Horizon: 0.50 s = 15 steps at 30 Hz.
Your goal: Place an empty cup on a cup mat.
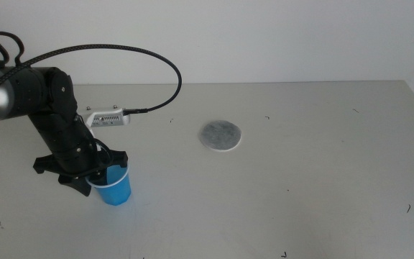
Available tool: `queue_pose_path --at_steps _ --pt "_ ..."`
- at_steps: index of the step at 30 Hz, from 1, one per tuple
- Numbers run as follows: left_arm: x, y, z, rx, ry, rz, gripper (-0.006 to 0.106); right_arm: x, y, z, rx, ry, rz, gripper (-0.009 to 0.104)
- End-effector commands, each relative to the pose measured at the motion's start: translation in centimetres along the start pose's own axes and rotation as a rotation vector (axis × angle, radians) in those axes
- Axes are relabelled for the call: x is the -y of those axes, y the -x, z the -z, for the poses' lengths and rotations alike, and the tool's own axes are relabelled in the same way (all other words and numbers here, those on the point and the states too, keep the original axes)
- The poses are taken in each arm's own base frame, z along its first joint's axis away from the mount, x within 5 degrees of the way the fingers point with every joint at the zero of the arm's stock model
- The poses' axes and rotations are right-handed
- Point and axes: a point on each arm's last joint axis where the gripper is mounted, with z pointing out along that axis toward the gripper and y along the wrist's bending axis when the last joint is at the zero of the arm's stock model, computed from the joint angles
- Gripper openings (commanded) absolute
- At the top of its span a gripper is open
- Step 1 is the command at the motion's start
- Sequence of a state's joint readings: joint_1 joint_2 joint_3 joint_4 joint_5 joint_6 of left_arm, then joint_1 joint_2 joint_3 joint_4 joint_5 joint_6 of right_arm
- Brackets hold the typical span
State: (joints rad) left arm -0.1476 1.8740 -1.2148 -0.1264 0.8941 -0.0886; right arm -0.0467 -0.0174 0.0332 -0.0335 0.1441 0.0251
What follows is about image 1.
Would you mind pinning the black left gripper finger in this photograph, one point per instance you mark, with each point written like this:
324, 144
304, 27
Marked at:
99, 177
77, 184

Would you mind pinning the blue plastic cup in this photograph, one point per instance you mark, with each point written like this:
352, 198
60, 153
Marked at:
115, 190

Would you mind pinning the round grey cup mat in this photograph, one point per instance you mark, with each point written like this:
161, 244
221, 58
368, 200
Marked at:
220, 135

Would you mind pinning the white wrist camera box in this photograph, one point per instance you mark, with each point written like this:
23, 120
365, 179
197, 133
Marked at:
108, 118

